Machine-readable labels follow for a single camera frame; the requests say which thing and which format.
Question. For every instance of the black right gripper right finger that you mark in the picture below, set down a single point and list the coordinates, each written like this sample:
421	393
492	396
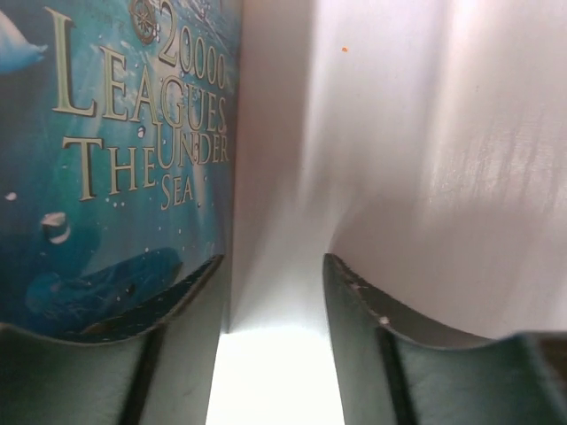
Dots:
397	366

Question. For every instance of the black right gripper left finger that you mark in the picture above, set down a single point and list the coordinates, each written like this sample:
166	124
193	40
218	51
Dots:
153	364

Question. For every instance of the teal 20000 Leagues book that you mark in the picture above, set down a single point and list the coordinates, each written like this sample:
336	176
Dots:
118	125

